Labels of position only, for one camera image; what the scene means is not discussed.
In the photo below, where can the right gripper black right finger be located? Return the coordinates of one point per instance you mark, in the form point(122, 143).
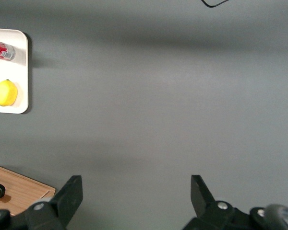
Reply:
point(200, 198)

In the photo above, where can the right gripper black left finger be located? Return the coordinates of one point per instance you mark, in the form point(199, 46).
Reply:
point(69, 198)

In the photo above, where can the beige plastic tray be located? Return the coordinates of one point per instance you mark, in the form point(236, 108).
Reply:
point(21, 72)

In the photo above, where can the wooden drawer cabinet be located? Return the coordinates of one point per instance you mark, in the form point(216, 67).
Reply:
point(26, 189)

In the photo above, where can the yellow lemon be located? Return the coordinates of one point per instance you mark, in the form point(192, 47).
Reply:
point(5, 93)

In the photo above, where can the red soda can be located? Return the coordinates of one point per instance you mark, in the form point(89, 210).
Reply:
point(1, 50)

